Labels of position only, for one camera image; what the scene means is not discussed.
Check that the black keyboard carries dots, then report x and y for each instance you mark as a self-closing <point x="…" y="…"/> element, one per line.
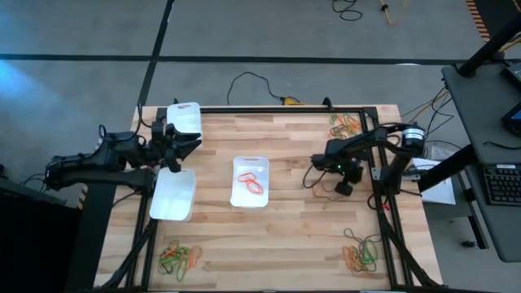
<point x="502" y="183"/>

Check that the small black floor object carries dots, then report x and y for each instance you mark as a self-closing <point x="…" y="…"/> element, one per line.
<point x="468" y="244"/>

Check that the rubber band pile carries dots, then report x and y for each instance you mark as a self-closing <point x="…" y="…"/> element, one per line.
<point x="167" y="260"/>
<point x="191" y="254"/>
<point x="349" y="258"/>

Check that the dark desk leg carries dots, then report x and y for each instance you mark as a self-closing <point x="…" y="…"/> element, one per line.
<point x="445" y="169"/>

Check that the grey desk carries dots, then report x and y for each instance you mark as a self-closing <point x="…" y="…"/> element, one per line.
<point x="480" y="114"/>

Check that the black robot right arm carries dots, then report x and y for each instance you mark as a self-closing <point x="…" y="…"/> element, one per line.
<point x="366" y="142"/>

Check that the black table clamp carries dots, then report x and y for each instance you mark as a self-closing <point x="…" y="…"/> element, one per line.
<point x="176" y="101"/>
<point x="327" y="102"/>

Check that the silver mounting bracket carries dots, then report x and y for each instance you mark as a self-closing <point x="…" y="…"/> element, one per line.
<point x="375" y="173"/>

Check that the black cabinet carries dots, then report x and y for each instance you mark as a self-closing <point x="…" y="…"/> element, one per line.
<point x="32" y="244"/>

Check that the white plastic basket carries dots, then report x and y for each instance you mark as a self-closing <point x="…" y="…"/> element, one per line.
<point x="173" y="195"/>
<point x="260" y="167"/>
<point x="185" y="116"/>

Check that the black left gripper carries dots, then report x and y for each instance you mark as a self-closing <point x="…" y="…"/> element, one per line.
<point x="156" y="148"/>

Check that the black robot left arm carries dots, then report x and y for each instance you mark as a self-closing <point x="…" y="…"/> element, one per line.
<point x="81" y="177"/>

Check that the blue-screen tablet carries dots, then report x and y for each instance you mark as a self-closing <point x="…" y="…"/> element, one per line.
<point x="515" y="118"/>

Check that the black diagonal pole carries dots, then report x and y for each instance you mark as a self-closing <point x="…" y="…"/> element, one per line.
<point x="488" y="45"/>

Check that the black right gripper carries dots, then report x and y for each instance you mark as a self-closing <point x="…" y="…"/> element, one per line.
<point x="331" y="160"/>

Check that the white paper sheet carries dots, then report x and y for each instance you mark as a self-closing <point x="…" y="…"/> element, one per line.
<point x="441" y="191"/>

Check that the black desk device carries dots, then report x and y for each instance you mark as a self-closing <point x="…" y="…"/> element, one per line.
<point x="515" y="75"/>

